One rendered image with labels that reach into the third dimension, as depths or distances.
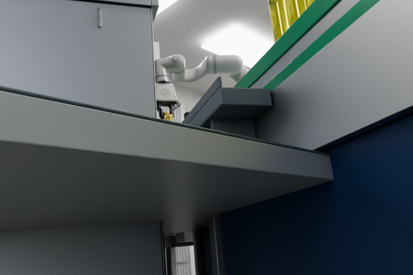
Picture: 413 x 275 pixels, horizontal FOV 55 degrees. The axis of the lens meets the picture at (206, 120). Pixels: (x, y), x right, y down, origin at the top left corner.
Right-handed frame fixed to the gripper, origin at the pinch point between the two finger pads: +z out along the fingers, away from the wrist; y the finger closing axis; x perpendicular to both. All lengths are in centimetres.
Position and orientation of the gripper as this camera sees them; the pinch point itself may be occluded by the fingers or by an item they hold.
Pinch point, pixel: (166, 114)
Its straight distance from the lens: 169.5
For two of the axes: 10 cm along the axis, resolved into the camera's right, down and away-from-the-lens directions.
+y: 9.5, 0.1, 3.1
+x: -2.7, 5.4, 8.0
